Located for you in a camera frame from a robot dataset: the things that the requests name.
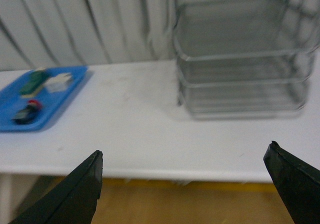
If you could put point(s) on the white circuit breaker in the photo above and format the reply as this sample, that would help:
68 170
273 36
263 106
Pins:
58 83

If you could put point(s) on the mesh tray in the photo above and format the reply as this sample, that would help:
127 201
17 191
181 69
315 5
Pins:
234 29
244 101
246 71

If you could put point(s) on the green terminal block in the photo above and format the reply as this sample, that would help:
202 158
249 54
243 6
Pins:
35 83

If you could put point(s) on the blue plastic tray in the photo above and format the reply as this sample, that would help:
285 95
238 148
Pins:
11 102

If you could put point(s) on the red emergency stop button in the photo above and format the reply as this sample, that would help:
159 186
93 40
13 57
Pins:
28 113

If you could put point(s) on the silver rack frame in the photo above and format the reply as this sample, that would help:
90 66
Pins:
241 59

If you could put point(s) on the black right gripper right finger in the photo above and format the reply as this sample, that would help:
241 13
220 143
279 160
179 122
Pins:
297 183

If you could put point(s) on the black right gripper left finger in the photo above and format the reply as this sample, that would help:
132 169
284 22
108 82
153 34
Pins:
73 200

